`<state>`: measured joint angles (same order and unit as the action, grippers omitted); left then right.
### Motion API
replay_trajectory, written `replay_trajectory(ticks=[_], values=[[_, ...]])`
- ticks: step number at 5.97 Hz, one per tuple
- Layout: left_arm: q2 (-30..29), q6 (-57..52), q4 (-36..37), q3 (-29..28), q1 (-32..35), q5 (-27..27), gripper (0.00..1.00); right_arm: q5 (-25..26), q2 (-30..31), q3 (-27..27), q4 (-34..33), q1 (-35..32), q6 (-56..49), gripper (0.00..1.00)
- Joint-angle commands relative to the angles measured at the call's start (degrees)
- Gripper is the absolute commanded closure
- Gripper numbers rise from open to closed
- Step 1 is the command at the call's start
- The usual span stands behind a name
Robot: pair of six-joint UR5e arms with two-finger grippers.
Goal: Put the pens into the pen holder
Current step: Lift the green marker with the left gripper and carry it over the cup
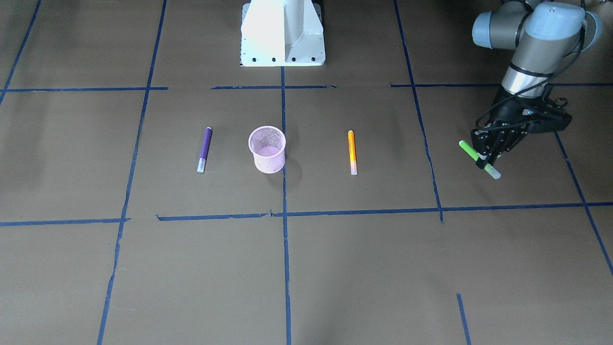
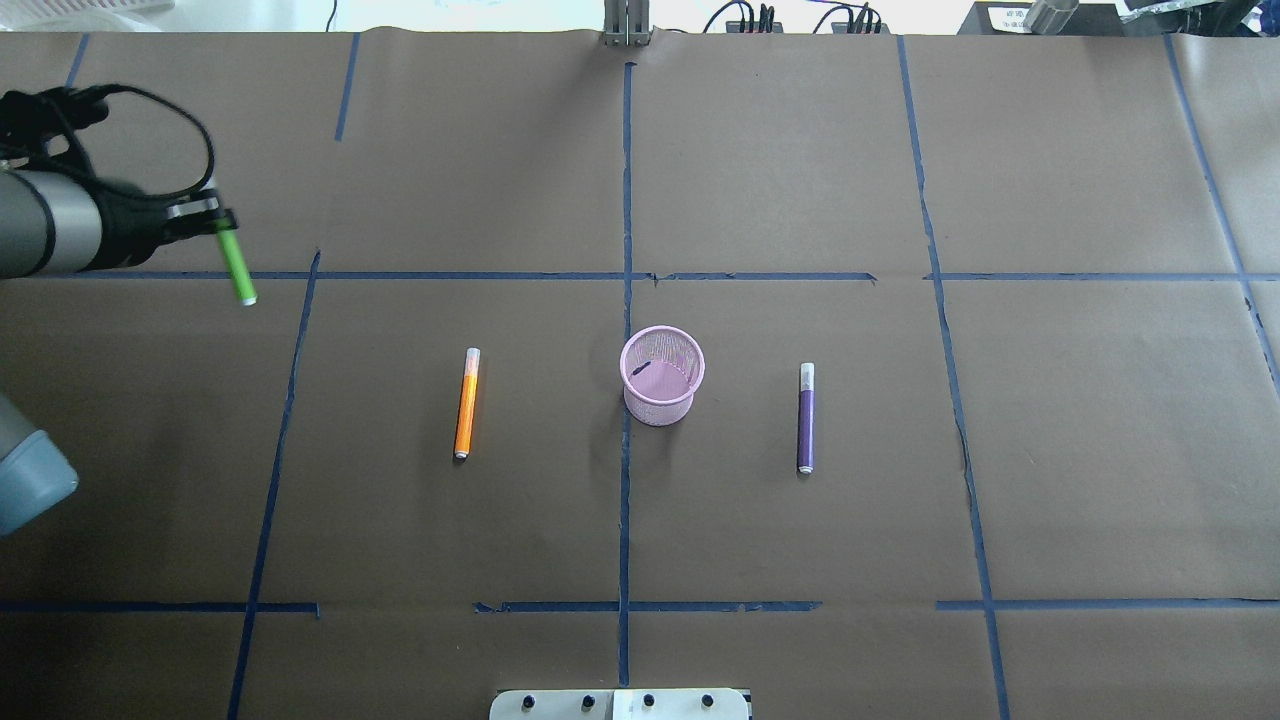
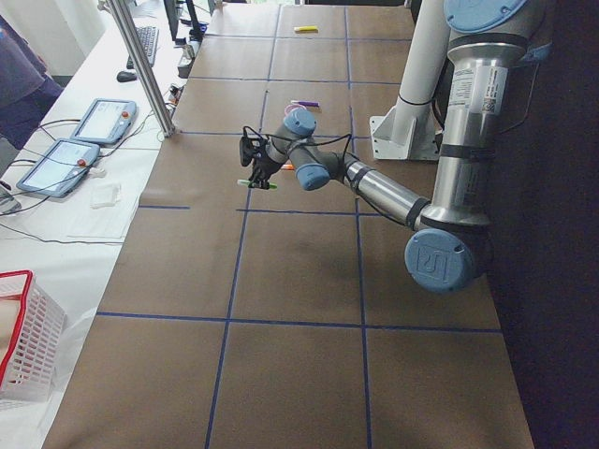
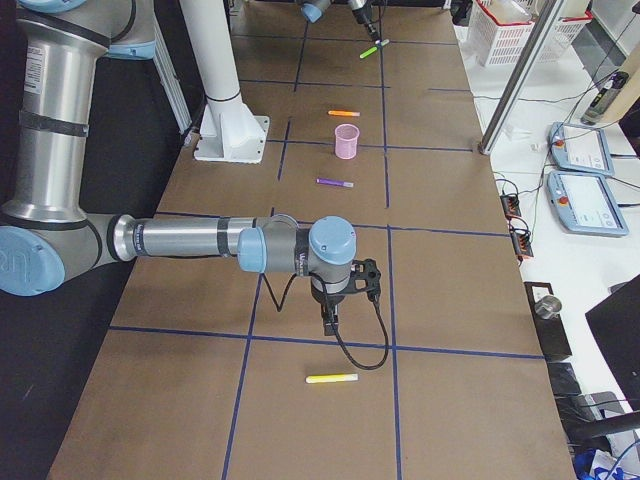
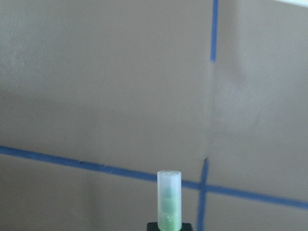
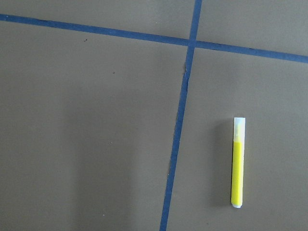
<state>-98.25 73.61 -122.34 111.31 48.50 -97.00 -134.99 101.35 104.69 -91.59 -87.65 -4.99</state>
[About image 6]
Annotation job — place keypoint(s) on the yellow highlighter pen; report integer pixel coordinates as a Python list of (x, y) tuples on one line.
[(237, 178)]

